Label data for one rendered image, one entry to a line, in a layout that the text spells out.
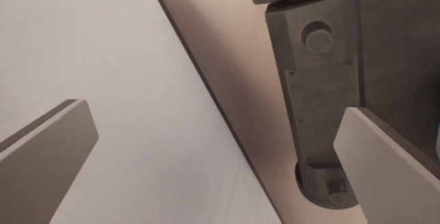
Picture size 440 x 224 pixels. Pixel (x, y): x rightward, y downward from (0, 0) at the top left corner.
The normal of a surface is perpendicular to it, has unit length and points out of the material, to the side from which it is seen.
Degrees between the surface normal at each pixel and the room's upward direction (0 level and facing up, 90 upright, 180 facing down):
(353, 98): 0
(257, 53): 0
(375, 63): 0
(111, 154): 90
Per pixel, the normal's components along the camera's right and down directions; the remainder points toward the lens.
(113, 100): 0.87, -0.29
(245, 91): -0.24, 0.50
